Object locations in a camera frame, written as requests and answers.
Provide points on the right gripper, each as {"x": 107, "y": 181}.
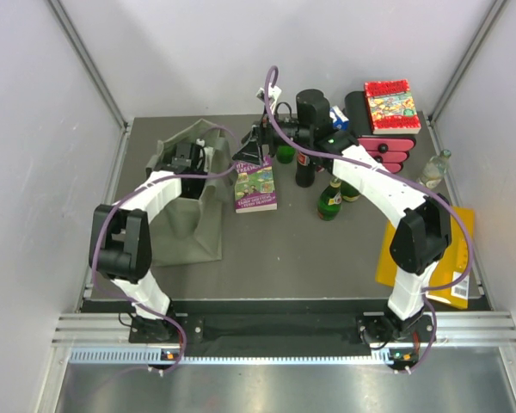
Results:
{"x": 251, "y": 151}

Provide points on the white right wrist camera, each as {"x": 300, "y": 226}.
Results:
{"x": 273, "y": 95}

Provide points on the cola bottle red cap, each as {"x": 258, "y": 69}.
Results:
{"x": 305, "y": 173}

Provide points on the yellow folder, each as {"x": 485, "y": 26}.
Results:
{"x": 449, "y": 268}

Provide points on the red comic book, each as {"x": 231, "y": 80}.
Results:
{"x": 391, "y": 107}

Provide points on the aluminium frame rail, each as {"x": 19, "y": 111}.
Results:
{"x": 103, "y": 339}

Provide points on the green canvas bag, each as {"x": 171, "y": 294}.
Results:
{"x": 189, "y": 229}

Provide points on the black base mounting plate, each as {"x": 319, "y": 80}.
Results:
{"x": 308, "y": 334}

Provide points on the purple treehouse book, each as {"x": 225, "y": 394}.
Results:
{"x": 254, "y": 189}

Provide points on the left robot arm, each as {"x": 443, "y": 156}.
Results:
{"x": 120, "y": 243}

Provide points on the clear green-cap bottle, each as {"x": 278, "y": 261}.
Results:
{"x": 434, "y": 170}

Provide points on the black pink drawer unit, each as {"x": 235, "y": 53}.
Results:
{"x": 389, "y": 150}

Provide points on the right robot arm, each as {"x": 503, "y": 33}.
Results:
{"x": 422, "y": 219}

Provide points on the blue juice carton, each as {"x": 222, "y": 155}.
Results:
{"x": 339, "y": 120}

